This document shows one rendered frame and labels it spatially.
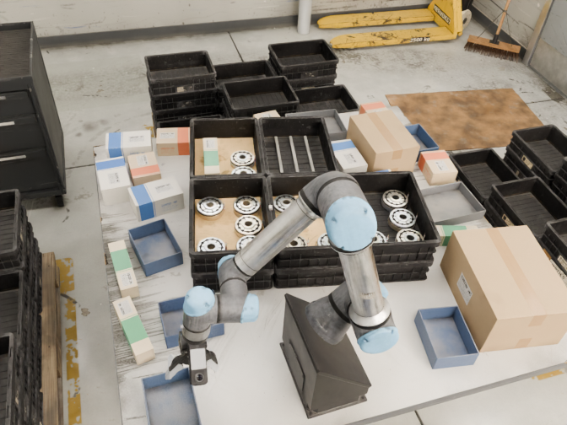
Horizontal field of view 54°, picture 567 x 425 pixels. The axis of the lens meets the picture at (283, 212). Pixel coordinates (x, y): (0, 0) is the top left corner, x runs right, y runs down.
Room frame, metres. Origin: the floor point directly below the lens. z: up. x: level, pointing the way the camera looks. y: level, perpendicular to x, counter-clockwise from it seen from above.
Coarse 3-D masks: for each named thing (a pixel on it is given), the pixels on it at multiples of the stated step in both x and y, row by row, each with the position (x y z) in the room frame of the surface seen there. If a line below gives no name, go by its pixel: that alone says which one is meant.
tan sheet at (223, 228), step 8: (224, 200) 1.62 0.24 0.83; (232, 200) 1.63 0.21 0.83; (224, 208) 1.57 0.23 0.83; (232, 208) 1.58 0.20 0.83; (224, 216) 1.53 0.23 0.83; (232, 216) 1.53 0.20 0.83; (256, 216) 1.54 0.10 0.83; (200, 224) 1.48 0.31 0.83; (208, 224) 1.48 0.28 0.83; (216, 224) 1.48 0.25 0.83; (224, 224) 1.49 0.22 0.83; (232, 224) 1.49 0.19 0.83; (200, 232) 1.44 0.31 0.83; (208, 232) 1.44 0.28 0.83; (216, 232) 1.44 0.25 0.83; (224, 232) 1.45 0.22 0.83; (232, 232) 1.45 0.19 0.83; (200, 240) 1.39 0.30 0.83; (224, 240) 1.40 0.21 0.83; (232, 240) 1.41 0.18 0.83; (232, 248) 1.37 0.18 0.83
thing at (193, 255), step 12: (192, 180) 1.61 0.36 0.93; (204, 180) 1.62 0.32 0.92; (264, 180) 1.64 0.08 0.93; (192, 192) 1.54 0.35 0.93; (264, 192) 1.58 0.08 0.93; (192, 204) 1.48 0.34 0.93; (192, 216) 1.42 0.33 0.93; (192, 228) 1.36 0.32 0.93; (192, 240) 1.30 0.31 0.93; (192, 252) 1.25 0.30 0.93; (204, 252) 1.25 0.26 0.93; (216, 252) 1.25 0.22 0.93; (228, 252) 1.26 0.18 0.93
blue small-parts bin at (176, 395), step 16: (144, 384) 0.85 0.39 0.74; (160, 384) 0.87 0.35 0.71; (176, 384) 0.88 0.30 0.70; (144, 400) 0.79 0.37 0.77; (160, 400) 0.82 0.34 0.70; (176, 400) 0.83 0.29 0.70; (192, 400) 0.83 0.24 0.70; (160, 416) 0.77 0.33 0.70; (176, 416) 0.77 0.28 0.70; (192, 416) 0.78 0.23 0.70
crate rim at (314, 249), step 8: (272, 176) 1.67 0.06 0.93; (280, 176) 1.68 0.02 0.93; (288, 176) 1.68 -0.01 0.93; (296, 176) 1.68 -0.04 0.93; (304, 176) 1.69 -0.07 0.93; (312, 176) 1.69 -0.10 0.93; (272, 192) 1.58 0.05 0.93; (272, 200) 1.54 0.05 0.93; (272, 216) 1.45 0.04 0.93; (288, 248) 1.30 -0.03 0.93; (296, 248) 1.30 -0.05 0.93; (304, 248) 1.30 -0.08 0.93; (312, 248) 1.31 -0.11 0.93; (320, 248) 1.31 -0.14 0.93; (328, 248) 1.31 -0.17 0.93
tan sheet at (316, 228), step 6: (276, 216) 1.55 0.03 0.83; (318, 222) 1.54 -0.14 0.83; (306, 228) 1.50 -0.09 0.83; (312, 228) 1.50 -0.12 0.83; (318, 228) 1.51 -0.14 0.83; (324, 228) 1.51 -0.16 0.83; (300, 234) 1.46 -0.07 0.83; (306, 234) 1.46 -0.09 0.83; (312, 234) 1.47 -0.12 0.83; (318, 234) 1.47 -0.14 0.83; (306, 240) 1.43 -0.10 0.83; (312, 240) 1.44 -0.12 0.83
